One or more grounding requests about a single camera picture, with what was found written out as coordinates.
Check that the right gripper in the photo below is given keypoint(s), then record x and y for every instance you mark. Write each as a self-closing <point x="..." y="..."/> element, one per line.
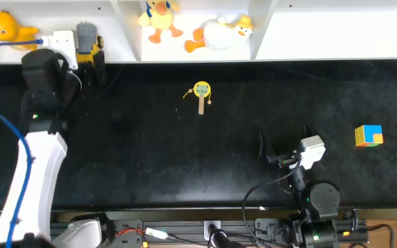
<point x="283" y="160"/>

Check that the yellow rattle drum toy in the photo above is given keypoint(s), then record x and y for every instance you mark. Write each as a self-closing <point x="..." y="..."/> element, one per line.
<point x="202" y="90"/>

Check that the grey and yellow toy truck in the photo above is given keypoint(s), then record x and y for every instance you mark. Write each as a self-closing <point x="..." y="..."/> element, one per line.
<point x="86" y="38"/>

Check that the yellow rubber duck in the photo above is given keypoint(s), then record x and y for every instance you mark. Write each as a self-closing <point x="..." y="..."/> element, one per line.
<point x="3" y="27"/>

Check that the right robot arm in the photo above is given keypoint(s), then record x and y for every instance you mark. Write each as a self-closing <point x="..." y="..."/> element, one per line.
<point x="324" y="199"/>

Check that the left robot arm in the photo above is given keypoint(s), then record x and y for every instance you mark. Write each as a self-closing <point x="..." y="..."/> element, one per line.
<point x="41" y="172"/>

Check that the many-coloured puzzle cube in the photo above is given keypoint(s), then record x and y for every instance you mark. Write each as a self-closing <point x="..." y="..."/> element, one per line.
<point x="369" y="135"/>

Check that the white shelf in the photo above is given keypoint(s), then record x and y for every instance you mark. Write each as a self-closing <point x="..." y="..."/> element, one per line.
<point x="322" y="38"/>

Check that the white plush duck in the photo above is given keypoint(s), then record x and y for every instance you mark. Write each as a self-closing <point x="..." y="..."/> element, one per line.
<point x="219" y="34"/>

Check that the yellow plush duck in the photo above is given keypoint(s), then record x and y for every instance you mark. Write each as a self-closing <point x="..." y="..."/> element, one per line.
<point x="160" y="19"/>

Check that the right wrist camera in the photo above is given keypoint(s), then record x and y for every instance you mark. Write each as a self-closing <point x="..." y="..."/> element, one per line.
<point x="311" y="151"/>

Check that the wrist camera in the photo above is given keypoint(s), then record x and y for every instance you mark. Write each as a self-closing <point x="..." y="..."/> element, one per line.
<point x="62" y="43"/>
<point x="311" y="151"/>

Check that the mounting rail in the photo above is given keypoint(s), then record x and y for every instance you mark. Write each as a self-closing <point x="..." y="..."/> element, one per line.
<point x="191" y="232"/>

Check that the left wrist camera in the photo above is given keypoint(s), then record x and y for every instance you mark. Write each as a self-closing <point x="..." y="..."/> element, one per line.
<point x="62" y="43"/>

